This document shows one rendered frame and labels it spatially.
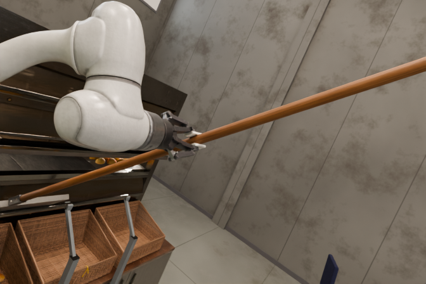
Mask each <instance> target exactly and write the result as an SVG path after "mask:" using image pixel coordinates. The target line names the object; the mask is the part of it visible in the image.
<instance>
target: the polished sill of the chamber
mask: <svg viewBox="0 0 426 284"><path fill-rule="evenodd" d="M91 171H94V170H59V171H0V181H18V180H34V179H64V178H74V177H76V176H80V175H82V174H85V173H88V172H91ZM148 174H149V171H148V170H146V169H123V170H120V171H117V172H113V173H111V174H107V175H105V176H102V177H110V176H140V175H148Z"/></svg>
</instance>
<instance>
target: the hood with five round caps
mask: <svg viewBox="0 0 426 284"><path fill-rule="evenodd" d="M47 30H49V29H47V28H46V27H43V26H42V25H39V24H37V23H35V22H33V21H31V20H28V19H26V18H24V17H22V16H20V15H17V14H16V13H14V12H12V11H10V10H7V9H5V8H3V7H1V6H0V44H1V43H2V42H5V41H8V40H10V39H13V38H15V37H18V36H22V35H25V34H29V33H33V32H40V31H47ZM38 65H42V66H44V67H48V68H50V69H53V70H56V71H59V72H62V73H64V74H68V75H71V76H74V77H77V78H80V79H83V80H86V77H85V76H83V75H78V74H77V73H76V72H75V70H74V69H73V68H72V67H71V66H69V65H67V64H65V63H60V62H56V61H49V62H44V63H39V64H38ZM183 94H184V93H183V92H182V91H179V90H177V89H175V88H173V87H171V86H168V85H167V84H164V83H163V82H160V81H158V80H156V79H154V78H152V77H150V76H147V75H145V74H144V75H143V79H142V83H141V99H142V100H145V101H148V102H150V103H154V104H156V105H160V106H162V107H166V108H169V109H171V110H175V111H176V110H177V109H178V106H179V103H180V101H181V99H182V97H183Z"/></svg>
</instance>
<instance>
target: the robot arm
mask: <svg viewBox="0 0 426 284"><path fill-rule="evenodd" d="M49 61H56V62H60V63H65V64H67V65H69V66H71V67H72V68H73V69H74V70H75V72H76V73H77V74H78V75H83V76H85V77H86V83H85V86H84V89H83V90H79V91H75V92H72V93H70V94H68V95H66V96H64V97H62V98H61V99H60V101H59V102H58V103H57V105H56V108H55V112H54V124H55V129H56V131H57V133H58V135H59V136H60V137H61V138H62V139H63V140H65V141H66V142H68V143H71V144H73V145H76V146H80V147H83V148H88V149H91V150H98V151H102V152H124V151H127V150H141V151H148V150H152V149H160V150H164V151H166V152H168V153H169V156H170V157H168V160H169V161H173V160H177V159H179V158H186V157H190V156H193V155H195V152H196V151H199V149H202V148H206V145H201V144H198V143H192V144H189V143H187V142H184V141H182V139H180V138H178V137H177V134H184V136H187V137H193V136H196V135H199V134H201V133H199V132H195V130H194V129H193V127H192V126H191V127H188V125H189V123H188V121H186V120H184V119H182V118H179V117H177V116H175V115H173V114H172V113H171V112H170V111H167V112H164V113H161V117H162V118H163V119H161V117H160V116H159V115H157V114H155V113H152V112H148V111H146V110H144V109H143V105H142V101H141V83H142V79H143V75H144V70H145V40H144V35H143V28H142V24H141V21H140V19H139V17H138V15H137V14H135V12H134V11H133V10H132V9H131V8H130V7H128V6H127V5H125V4H123V3H120V2H117V1H110V2H104V3H102V4H101V5H99V6H98V7H97V8H96V9H95V10H94V11H93V12H92V15H91V17H89V18H88V19H86V20H83V21H76V22H75V23H74V24H73V25H72V26H71V27H70V28H69V29H65V30H47V31H40V32H33V33H29V34H25V35H21V36H18V37H15V38H13V39H10V40H8V41H5V42H2V43H1V44H0V82H2V81H4V80H6V79H8V78H10V77H11V76H13V75H15V74H17V73H19V72H21V71H23V70H25V69H26V68H29V67H31V66H34V65H37V64H39V63H44V62H49ZM172 124H174V125H176V126H173V125H172ZM174 147H176V148H179V149H181V150H184V151H185V152H179V153H178V152H176V151H173V149H174Z"/></svg>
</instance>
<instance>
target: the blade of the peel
mask: <svg viewBox="0 0 426 284"><path fill-rule="evenodd" d="M68 199H69V194H67V195H55V196H48V197H37V198H33V199H31V200H27V202H24V203H21V204H18V205H11V206H8V200H3V201H0V212H1V211H6V210H15V209H24V208H30V207H39V206H45V205H51V204H54V203H58V202H62V201H65V200H68Z"/></svg>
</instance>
